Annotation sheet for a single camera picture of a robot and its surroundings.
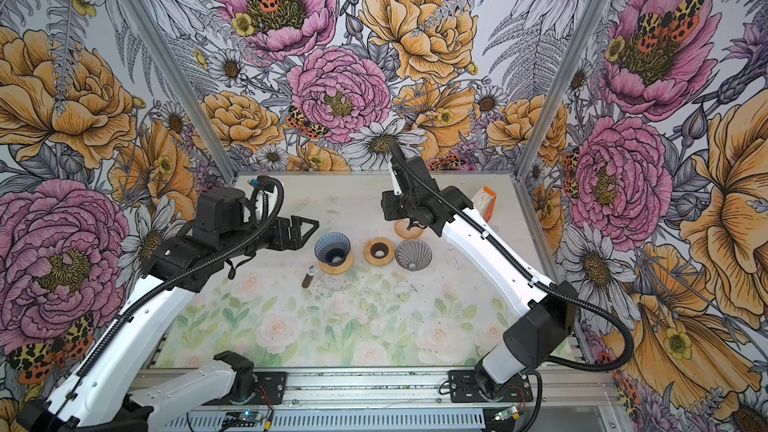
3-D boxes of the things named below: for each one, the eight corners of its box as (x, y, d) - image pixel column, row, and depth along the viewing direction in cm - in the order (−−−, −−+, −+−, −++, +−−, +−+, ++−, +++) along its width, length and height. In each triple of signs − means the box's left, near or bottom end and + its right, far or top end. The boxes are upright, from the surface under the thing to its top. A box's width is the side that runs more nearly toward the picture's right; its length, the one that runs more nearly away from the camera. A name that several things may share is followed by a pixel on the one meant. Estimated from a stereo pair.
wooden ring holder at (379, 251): (364, 265, 98) (363, 262, 96) (365, 240, 104) (365, 237, 102) (394, 265, 98) (394, 262, 96) (394, 241, 104) (394, 237, 102)
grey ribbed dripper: (395, 272, 97) (395, 260, 91) (395, 252, 101) (395, 239, 95) (429, 272, 97) (432, 260, 91) (428, 252, 101) (430, 239, 95)
